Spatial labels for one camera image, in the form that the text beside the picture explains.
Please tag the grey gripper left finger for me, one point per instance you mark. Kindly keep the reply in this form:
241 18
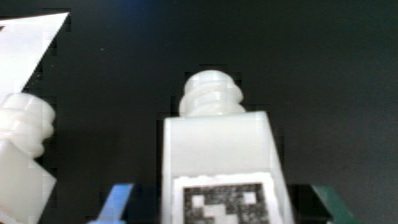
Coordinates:
110 213

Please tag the white sheet with markers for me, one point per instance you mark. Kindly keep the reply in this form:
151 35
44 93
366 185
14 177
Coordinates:
26 34

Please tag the white table leg with marker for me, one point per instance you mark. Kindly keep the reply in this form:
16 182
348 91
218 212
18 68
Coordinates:
222 180

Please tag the white table leg centre right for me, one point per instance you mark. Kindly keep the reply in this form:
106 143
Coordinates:
26 182

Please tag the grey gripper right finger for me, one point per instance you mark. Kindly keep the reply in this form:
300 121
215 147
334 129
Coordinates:
341 215

